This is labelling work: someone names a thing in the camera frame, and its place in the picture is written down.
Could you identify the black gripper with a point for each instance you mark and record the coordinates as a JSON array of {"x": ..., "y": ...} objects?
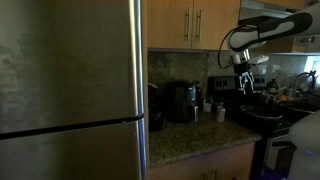
[{"x": 242, "y": 68}]

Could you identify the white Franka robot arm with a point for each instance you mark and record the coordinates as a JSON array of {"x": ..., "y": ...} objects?
[{"x": 276, "y": 28}]

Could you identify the black kitchen stove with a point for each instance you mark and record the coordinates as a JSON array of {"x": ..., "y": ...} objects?
[{"x": 233, "y": 100}]

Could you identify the green glass bottle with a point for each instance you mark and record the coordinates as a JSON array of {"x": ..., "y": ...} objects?
[{"x": 273, "y": 86}]

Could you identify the black frying pan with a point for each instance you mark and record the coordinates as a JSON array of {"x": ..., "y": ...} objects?
[{"x": 261, "y": 112}]

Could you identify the small yellow item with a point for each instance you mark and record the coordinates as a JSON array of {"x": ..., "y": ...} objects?
[{"x": 283, "y": 98}]

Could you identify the white cup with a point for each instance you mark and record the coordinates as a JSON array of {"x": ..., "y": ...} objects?
[{"x": 289, "y": 92}]

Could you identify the small white container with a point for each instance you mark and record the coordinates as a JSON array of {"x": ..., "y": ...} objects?
[{"x": 207, "y": 107}]

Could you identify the curved metal faucet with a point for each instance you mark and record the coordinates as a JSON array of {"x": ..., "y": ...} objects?
[{"x": 296, "y": 78}]

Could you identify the dark slim bottle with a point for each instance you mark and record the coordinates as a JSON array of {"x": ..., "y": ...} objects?
[{"x": 198, "y": 95}]

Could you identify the kitchen sink basin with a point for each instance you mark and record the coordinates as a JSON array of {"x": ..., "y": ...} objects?
[{"x": 300, "y": 105}]

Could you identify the bright window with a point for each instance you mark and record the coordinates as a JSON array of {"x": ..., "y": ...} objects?
[{"x": 313, "y": 65}]

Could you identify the black air fryer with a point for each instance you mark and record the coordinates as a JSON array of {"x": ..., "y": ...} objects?
[{"x": 178, "y": 103}]

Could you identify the silver range hood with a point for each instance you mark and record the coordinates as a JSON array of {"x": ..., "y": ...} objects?
[{"x": 256, "y": 8}]

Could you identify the wooden base cabinet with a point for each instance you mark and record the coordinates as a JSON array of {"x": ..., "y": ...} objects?
[{"x": 213, "y": 163}]

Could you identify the wooden cabinet above hood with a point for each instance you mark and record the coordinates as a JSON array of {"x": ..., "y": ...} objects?
[{"x": 290, "y": 3}]

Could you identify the black coffee maker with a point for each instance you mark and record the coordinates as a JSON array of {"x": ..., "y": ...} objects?
[{"x": 155, "y": 110}]

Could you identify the stainless steel fridge door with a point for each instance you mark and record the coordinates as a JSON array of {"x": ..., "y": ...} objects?
[{"x": 66, "y": 66}]

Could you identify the stainless steel freezer drawer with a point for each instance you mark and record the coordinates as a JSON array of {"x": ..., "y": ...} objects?
[{"x": 66, "y": 153}]

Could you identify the white wall outlet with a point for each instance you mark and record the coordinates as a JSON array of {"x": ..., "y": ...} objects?
[{"x": 262, "y": 71}]

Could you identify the wooden wall cabinet door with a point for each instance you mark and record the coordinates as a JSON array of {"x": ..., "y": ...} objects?
[
  {"x": 216, "y": 23},
  {"x": 166, "y": 23}
]

